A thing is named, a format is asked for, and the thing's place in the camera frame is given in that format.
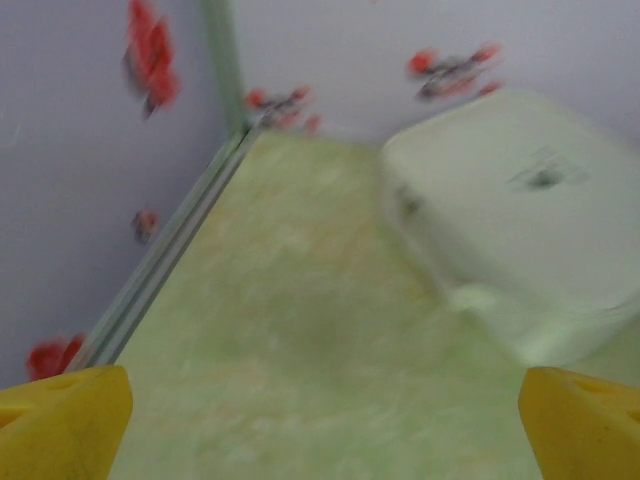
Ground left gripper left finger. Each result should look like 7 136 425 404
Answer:
0 364 135 480

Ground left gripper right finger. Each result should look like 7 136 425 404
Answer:
517 365 640 480

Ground white square plastic box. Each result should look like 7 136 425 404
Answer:
378 88 640 367

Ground pale green marbled table mat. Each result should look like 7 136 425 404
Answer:
107 127 640 480

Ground aluminium side rail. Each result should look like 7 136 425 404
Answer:
62 127 259 375

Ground aluminium corner post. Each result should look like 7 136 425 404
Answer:
198 0 254 139

